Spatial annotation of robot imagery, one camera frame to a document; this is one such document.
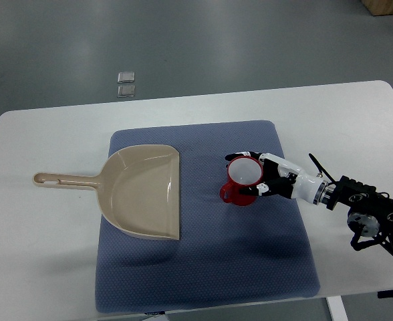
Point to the white table leg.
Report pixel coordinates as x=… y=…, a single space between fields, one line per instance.
x=336 y=308

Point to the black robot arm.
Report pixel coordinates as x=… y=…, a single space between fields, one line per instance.
x=370 y=214

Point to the blue textured mat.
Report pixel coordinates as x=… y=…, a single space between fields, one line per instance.
x=226 y=254

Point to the upper metal floor plate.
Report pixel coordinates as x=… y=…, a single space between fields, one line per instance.
x=125 y=77

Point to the beige plastic dustpan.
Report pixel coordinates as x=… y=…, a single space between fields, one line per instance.
x=138 y=190

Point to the metal floor plate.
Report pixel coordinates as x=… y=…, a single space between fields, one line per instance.
x=125 y=77
x=125 y=91

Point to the lower metal floor plate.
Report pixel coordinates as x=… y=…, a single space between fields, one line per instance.
x=125 y=91

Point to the wooden box corner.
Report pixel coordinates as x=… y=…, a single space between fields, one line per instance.
x=379 y=7

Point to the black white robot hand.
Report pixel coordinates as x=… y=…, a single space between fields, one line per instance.
x=281 y=177

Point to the red cup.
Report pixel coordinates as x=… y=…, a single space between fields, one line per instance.
x=243 y=171

